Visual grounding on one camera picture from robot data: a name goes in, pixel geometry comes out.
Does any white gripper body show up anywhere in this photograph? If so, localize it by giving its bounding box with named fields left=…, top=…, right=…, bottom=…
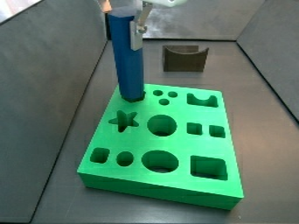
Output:
left=142, top=0, right=189, bottom=7

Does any metal gripper finger with black pad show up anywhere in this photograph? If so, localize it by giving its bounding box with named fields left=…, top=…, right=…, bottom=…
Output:
left=130, top=1, right=154, bottom=51

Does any blue hexagonal prism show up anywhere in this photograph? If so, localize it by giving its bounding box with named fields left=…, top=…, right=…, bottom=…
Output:
left=107, top=6, right=146, bottom=102

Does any black curved cradle stand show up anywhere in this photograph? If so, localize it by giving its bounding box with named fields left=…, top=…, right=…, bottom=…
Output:
left=163, top=45, right=210, bottom=72

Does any green shape sorter block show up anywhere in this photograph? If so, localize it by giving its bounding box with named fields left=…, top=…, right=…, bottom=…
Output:
left=78, top=84, right=245, bottom=210

